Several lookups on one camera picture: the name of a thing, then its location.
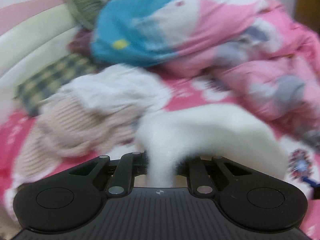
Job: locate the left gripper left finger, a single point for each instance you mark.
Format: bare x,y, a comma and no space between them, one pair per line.
128,167

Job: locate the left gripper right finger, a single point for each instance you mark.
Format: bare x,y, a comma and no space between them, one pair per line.
198,181

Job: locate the white fleece deer sweater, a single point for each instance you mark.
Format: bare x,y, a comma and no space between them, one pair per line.
226,130

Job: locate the beige checked knit garment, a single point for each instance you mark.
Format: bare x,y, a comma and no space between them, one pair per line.
65,129

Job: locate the white cloth garment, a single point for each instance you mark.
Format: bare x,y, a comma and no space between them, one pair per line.
117,87

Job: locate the pink floral bed sheet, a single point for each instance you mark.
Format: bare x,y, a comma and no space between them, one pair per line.
101,166

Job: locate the green plaid pillow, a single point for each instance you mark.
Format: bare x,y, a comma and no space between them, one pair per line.
47,81

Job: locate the dark red clothing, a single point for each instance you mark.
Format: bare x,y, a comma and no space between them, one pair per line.
81,43

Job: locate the pink and blue quilt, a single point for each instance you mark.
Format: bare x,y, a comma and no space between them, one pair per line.
252,46

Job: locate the green patterned pillow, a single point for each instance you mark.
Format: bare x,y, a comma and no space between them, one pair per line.
85,12

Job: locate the pink and cream headboard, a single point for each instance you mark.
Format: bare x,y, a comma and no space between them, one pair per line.
34,33

